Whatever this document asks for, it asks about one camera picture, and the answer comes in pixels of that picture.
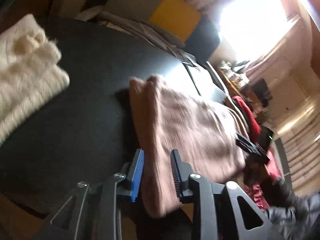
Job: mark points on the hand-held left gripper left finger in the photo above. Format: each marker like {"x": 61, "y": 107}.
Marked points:
{"x": 137, "y": 175}

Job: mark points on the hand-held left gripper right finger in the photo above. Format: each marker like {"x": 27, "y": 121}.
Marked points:
{"x": 175, "y": 175}

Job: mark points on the pink knit sweater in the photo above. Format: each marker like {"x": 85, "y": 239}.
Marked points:
{"x": 195, "y": 130}

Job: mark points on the white fluffy sweater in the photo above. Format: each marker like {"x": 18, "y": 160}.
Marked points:
{"x": 27, "y": 80}

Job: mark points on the person's right forearm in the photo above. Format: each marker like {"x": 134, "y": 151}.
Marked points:
{"x": 295, "y": 212}

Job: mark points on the black garment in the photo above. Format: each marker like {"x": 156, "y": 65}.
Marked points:
{"x": 255, "y": 170}

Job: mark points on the red garment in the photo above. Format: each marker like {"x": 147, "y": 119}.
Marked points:
{"x": 247, "y": 112}

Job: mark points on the black flat screen monitor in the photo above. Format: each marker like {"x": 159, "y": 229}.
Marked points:
{"x": 262, "y": 88}

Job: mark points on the wooden desk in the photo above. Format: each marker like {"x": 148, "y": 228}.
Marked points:
{"x": 233, "y": 84}

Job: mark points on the cluster of glass jars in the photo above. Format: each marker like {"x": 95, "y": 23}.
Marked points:
{"x": 232, "y": 70}

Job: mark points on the bright window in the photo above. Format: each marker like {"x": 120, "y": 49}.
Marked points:
{"x": 250, "y": 25}

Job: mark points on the grey yellow blue sofa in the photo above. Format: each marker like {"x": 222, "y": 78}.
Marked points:
{"x": 175, "y": 17}

